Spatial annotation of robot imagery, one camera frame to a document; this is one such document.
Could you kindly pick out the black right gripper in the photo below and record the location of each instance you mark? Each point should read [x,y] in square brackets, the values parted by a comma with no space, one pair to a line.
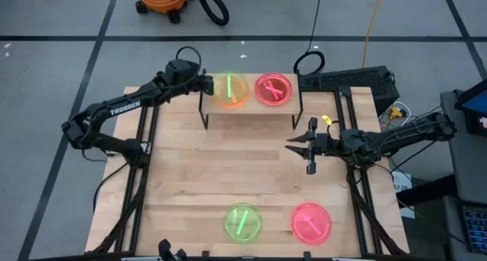
[327,145]

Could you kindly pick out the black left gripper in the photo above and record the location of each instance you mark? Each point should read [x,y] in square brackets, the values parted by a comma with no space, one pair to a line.
[203,85]

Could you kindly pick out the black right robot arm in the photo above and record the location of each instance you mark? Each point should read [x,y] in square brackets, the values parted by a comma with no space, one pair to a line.
[399,137]

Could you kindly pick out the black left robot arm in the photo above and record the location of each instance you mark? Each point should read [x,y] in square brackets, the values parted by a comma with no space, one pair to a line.
[125,107]

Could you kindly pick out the wooden shelf with black legs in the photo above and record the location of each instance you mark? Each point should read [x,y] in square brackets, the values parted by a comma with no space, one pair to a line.
[281,109]

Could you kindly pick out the yellow tag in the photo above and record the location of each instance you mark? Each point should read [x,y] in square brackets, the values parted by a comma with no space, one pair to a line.
[326,119]

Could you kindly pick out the yellow power plug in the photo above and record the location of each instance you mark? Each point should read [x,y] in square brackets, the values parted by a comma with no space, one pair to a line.
[396,112]

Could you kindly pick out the white paper sheet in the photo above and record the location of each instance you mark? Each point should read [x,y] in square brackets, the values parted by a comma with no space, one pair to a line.
[402,183]

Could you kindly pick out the grey desk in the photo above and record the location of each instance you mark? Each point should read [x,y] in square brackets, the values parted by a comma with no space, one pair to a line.
[462,166]

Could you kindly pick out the black curved object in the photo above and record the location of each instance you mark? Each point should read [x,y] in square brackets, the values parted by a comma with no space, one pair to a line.
[165,250]

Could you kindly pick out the blue screen monitor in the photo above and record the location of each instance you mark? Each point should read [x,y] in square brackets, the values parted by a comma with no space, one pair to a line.
[475,107]

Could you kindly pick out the black keyboard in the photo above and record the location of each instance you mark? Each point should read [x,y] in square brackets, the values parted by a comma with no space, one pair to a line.
[475,226]

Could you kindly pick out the black aluminium frame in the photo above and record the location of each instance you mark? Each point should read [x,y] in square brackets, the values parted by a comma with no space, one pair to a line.
[361,200]
[133,200]

